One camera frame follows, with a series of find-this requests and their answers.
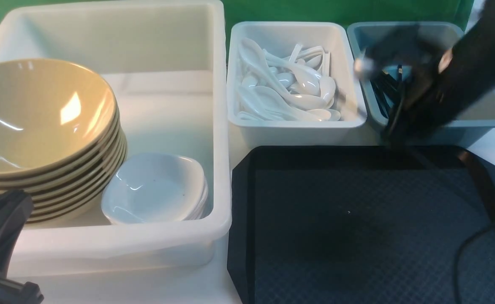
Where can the tan noodle bowl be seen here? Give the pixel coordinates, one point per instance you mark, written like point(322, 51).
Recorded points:
point(50, 111)

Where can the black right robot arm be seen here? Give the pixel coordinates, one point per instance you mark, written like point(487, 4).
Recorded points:
point(444, 81)

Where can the white spoon bin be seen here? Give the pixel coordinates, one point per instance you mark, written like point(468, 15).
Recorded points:
point(280, 39)

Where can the pile of white spoons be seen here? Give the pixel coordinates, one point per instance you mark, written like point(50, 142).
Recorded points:
point(278, 89)

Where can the black serving tray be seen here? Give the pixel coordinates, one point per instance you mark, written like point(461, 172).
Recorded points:
point(363, 225)

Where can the stacked white dishes in tub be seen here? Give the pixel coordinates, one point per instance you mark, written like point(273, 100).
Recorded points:
point(155, 188)

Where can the large white plastic tub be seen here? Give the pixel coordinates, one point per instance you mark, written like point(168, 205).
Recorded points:
point(166, 62)

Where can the bundle of black chopsticks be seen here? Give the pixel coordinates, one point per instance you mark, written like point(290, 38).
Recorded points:
point(388, 88)

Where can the stack of tan bowls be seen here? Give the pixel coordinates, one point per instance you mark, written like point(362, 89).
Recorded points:
point(71, 193)

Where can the grey chopstick bin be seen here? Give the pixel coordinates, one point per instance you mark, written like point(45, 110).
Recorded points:
point(471, 124)

